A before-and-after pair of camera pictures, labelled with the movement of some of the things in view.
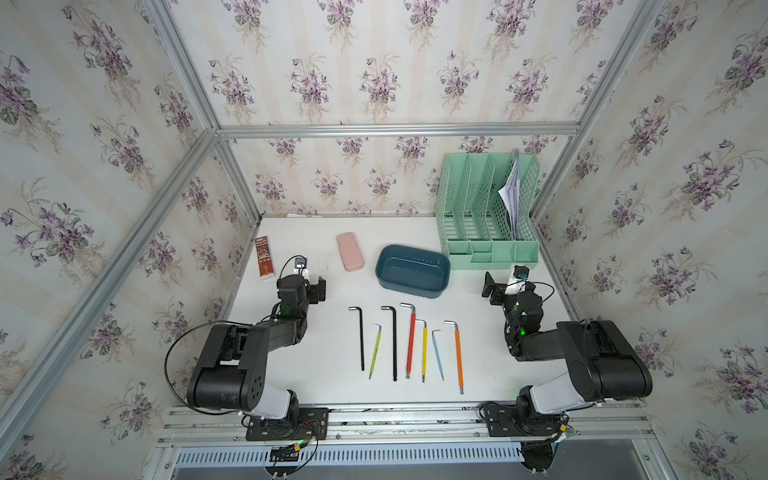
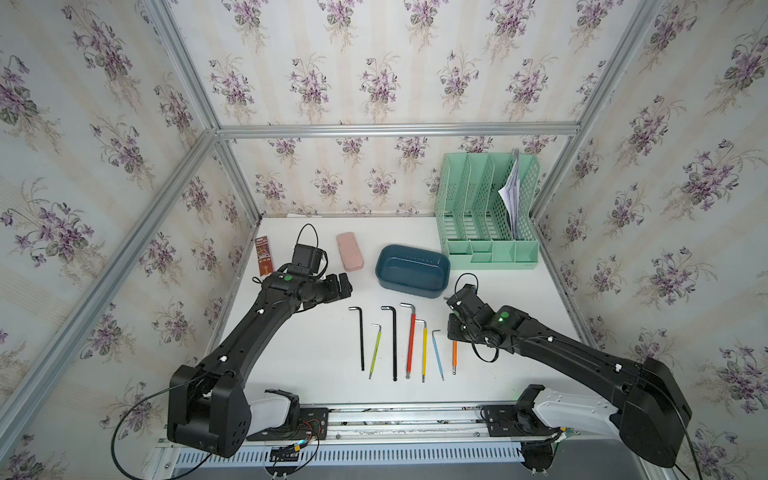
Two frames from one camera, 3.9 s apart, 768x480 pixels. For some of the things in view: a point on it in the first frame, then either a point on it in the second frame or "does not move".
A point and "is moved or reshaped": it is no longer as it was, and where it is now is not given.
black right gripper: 498,290 → 450,328
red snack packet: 264,258 does not move
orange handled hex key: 459,354 is moved or reshaped
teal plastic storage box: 412,270 does not move
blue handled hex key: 440,366 does not move
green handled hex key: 376,350 does not move
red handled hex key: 411,337 does not move
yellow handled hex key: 424,348 does not move
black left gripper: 316,292 → 333,292
